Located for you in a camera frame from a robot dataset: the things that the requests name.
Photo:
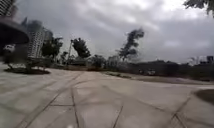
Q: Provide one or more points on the low hedge strip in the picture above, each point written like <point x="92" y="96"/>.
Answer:
<point x="73" y="66"/>

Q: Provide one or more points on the dark planting bed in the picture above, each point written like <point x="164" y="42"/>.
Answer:
<point x="209" y="96"/>
<point x="26" y="70"/>

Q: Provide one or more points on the tall pale high-rise building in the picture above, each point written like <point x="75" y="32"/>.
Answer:
<point x="1" y="6"/>

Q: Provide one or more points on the overhanging tree branches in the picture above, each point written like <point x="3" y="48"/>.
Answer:
<point x="205" y="4"/>

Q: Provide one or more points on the round planting bed with kerb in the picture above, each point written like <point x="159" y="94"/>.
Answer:
<point x="117" y="74"/>

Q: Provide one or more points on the grey stone paved plaza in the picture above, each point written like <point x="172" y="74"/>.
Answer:
<point x="95" y="100"/>

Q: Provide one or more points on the dark curved-roof building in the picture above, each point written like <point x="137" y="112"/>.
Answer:
<point x="8" y="33"/>

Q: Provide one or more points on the pale tower building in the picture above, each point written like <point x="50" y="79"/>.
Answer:
<point x="35" y="41"/>

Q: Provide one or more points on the long dark wall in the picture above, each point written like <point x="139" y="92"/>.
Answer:
<point x="175" y="69"/>

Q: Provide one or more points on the tall thin leafy tree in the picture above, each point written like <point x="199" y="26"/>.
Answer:
<point x="131" y="45"/>

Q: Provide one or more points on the grey asphalt road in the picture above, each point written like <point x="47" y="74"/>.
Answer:
<point x="168" y="80"/>

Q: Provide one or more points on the pole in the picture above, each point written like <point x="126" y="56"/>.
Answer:
<point x="68" y="53"/>

